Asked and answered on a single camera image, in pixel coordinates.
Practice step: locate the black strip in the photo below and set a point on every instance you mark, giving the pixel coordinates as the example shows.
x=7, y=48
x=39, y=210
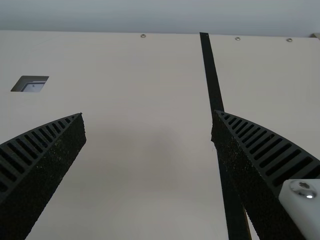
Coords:
x=210, y=75

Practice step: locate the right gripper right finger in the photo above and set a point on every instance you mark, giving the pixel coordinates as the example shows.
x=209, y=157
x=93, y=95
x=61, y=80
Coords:
x=250, y=170

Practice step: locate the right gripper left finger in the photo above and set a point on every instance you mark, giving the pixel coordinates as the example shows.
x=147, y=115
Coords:
x=42, y=170

